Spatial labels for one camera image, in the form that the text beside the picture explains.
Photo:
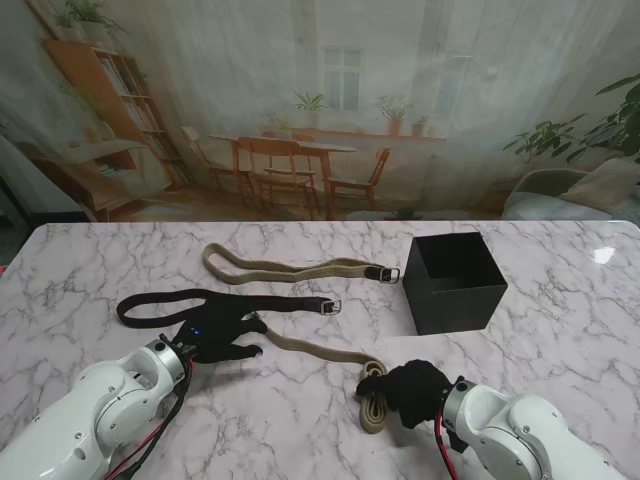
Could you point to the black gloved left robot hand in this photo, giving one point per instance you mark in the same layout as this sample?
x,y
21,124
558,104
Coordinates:
x,y
217,330

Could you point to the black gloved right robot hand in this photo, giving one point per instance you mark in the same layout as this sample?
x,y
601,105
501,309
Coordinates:
x,y
417,392

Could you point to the beige braided belt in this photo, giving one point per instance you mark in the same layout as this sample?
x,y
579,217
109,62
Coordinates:
x,y
320,351
345,266

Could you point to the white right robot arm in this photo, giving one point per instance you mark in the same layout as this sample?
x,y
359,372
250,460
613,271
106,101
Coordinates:
x,y
525,435

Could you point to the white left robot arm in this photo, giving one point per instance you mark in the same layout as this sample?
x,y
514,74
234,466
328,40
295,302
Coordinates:
x,y
100,415

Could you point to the black woven belt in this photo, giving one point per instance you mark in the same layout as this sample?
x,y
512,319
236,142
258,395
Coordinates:
x,y
295,303

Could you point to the black square storage box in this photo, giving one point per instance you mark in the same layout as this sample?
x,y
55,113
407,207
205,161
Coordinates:
x,y
470,305

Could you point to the printed room scene backdrop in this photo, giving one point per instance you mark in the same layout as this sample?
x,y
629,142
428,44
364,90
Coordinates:
x,y
320,100

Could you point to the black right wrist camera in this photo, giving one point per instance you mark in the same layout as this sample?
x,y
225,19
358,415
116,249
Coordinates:
x,y
457,440

